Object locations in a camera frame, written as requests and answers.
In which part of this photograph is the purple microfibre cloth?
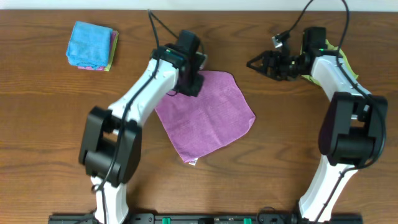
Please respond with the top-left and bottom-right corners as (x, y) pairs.
(155, 71), (256, 165)

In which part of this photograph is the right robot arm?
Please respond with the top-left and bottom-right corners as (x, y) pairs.
(246, 27), (388, 223)

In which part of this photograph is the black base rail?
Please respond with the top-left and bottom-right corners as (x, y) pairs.
(48, 211), (363, 224)

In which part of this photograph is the crumpled green cloth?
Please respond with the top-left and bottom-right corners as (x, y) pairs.
(300, 39), (359, 86)

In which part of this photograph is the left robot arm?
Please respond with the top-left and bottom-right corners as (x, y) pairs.
(78, 30), (207, 223)

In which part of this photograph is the folded green cloth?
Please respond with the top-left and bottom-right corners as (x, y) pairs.
(104, 30), (119, 72)

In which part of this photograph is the folded blue cloth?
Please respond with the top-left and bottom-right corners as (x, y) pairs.
(66, 21), (113, 69)

